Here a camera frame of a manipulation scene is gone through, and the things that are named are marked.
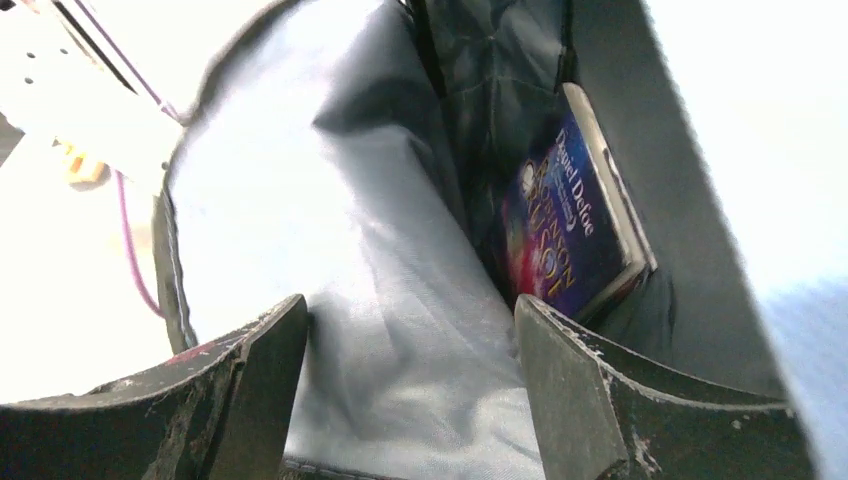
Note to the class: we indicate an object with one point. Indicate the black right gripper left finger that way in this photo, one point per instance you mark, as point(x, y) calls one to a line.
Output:
point(220, 410)

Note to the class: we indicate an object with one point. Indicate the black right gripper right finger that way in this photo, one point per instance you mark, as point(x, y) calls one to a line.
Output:
point(601, 411)

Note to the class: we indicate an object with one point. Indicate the Robinson Crusoe book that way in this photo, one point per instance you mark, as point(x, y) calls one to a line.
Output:
point(568, 232)

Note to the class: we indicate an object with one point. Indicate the blue student backpack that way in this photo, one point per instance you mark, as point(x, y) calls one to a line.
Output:
point(358, 152)

